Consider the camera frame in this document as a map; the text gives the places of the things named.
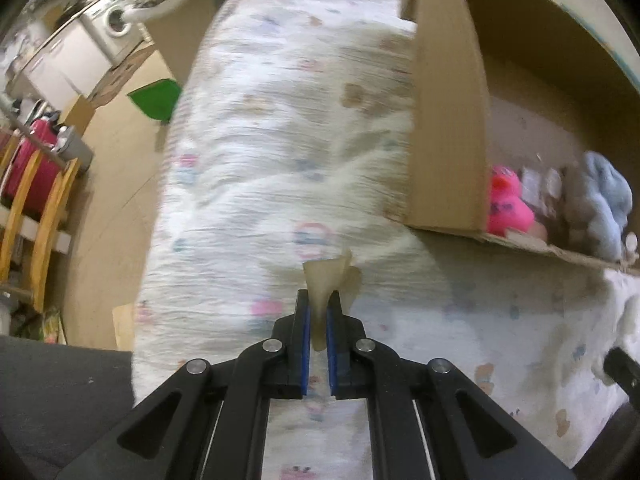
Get white kitchen cabinet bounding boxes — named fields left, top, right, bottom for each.
left=22, top=22, right=114, bottom=112

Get peach foam cylinder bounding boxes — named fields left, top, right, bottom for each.
left=507, top=222, right=550, bottom=247

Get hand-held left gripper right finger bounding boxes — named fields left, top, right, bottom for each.
left=326, top=290, right=577, bottom=480

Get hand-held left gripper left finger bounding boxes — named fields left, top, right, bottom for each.
left=55, top=290, right=312, bottom=480

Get red suitcase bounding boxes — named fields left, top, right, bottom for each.
left=2, top=119, right=59, bottom=219

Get grey plastic bin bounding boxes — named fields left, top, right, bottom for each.
left=52, top=125, right=95, bottom=174

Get patterned floor rug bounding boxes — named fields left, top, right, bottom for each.
left=87, top=40, right=157, bottom=107

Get metal pole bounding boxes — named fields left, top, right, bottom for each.
left=0, top=105, right=67, bottom=165

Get small cardboard box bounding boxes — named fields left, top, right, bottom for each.
left=62, top=95, right=96, bottom=134

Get pink plush duck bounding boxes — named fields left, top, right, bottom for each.
left=487, top=165, right=537, bottom=237

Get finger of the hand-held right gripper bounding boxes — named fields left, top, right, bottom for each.
left=602, top=347, right=637, bottom=392

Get white scrunchie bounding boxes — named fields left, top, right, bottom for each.
left=521, top=166, right=547, bottom=207

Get yellow wooden chair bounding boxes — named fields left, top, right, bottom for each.
left=0, top=127, right=84, bottom=314

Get sheer beige cloth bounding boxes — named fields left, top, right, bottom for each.
left=270, top=25, right=451, bottom=352

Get person's grey trouser leg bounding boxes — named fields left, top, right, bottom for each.
left=0, top=335, right=137, bottom=480

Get white plush toy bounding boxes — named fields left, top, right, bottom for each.
left=620, top=230, right=640, bottom=267

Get white washing machine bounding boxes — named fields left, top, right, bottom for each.
left=80, top=0, right=142, bottom=64

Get blue plush toy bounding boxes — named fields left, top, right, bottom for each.
left=580, top=151, right=634, bottom=262

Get beige laundry basket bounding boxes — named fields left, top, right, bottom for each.
left=125, top=0, right=237, bottom=82

